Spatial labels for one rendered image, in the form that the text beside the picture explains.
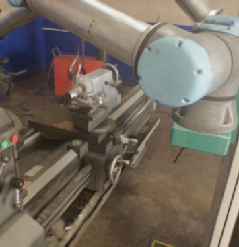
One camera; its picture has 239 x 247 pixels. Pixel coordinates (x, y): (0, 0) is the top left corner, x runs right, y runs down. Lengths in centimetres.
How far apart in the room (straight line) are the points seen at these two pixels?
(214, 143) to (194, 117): 9
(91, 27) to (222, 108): 41
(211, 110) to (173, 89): 22
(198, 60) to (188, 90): 6
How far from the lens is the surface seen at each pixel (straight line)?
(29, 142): 199
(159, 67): 60
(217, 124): 80
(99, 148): 187
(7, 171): 125
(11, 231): 136
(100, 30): 74
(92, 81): 224
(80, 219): 197
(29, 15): 126
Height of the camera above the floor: 177
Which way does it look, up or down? 25 degrees down
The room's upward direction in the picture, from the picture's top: 4 degrees clockwise
